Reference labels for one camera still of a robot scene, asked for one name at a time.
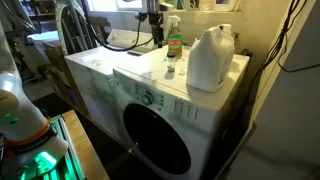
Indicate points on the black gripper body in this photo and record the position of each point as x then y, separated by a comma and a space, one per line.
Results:
155, 21

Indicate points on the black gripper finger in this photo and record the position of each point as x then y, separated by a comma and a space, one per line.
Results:
158, 43
162, 43

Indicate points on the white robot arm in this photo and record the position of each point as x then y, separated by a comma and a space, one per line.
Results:
37, 147

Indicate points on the small clear container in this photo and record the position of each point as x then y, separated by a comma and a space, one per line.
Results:
171, 64

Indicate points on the green spray bottle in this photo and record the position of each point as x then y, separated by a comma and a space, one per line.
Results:
175, 39

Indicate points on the large white plastic jug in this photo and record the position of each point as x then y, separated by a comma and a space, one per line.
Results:
210, 58

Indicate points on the white top-load washer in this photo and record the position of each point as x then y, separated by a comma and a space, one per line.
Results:
92, 71

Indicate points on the white front-load washing machine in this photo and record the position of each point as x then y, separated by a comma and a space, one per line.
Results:
174, 128

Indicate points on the wooden table edge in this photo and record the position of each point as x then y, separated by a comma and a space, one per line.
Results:
90, 162

